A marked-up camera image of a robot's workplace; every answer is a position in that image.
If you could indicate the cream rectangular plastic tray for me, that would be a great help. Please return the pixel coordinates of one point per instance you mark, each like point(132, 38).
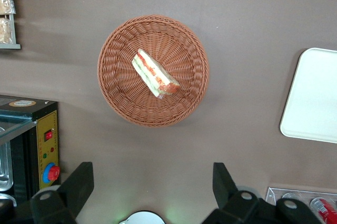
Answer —
point(313, 95)

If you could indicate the wrapped bread packet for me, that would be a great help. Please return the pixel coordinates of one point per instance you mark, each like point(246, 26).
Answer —
point(4, 31)
point(5, 0)

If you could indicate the metal tray in warmer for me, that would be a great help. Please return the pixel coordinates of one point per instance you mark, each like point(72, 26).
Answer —
point(4, 166)
point(6, 198)

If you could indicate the black yellow food warmer case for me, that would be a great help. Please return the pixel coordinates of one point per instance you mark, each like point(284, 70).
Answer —
point(44, 134)

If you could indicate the round brown wicker basket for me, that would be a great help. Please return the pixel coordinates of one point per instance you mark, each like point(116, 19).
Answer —
point(118, 81)

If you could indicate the clear acrylic bottle rack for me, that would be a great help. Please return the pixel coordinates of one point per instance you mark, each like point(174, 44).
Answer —
point(273, 195)

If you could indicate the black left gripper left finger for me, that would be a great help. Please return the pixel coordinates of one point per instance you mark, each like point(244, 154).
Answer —
point(76, 181)

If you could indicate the grey metal bread rack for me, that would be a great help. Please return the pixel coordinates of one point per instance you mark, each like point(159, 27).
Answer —
point(13, 34)

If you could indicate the triangle sandwich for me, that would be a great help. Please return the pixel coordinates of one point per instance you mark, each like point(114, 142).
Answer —
point(154, 75)

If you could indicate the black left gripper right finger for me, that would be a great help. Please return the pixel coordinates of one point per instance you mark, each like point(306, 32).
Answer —
point(223, 184)

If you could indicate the red cola bottle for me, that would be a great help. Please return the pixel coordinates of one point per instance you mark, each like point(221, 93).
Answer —
point(326, 209)

